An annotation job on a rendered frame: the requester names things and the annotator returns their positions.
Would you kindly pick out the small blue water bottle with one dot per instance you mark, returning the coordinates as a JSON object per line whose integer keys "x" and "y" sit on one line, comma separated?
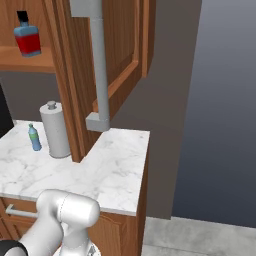
{"x": 34, "y": 138}

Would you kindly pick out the wooden drawer front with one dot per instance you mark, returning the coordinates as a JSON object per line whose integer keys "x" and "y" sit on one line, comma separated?
{"x": 20, "y": 213}

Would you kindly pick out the white paper towel roll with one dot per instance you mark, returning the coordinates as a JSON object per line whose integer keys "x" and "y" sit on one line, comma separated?
{"x": 55, "y": 130}

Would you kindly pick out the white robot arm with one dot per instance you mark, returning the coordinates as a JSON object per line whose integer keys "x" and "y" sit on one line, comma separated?
{"x": 63, "y": 213}

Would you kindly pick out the open wooden cabinet door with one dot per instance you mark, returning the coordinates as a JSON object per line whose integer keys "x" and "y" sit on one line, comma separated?
{"x": 110, "y": 60}

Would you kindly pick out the black appliance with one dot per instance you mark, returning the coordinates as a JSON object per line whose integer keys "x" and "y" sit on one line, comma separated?
{"x": 5, "y": 111}

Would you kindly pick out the wooden wall cabinet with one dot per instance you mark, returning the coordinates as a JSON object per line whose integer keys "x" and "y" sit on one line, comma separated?
{"x": 20, "y": 36}

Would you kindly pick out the blue and red liquor bottle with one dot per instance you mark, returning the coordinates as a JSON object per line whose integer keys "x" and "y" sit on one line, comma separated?
{"x": 28, "y": 36}

